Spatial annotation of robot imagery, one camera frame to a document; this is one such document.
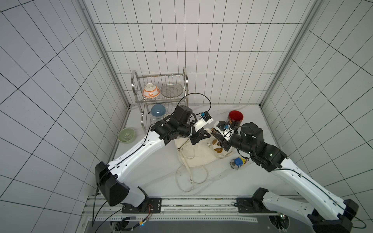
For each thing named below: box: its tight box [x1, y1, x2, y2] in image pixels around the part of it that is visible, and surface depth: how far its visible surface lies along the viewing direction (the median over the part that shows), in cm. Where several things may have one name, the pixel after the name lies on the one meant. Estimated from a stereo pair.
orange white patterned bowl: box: [142, 83, 161, 99], surface depth 87 cm
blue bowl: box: [151, 103, 167, 117], surface depth 110 cm
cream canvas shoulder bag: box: [174, 137, 233, 167], surface depth 83 cm
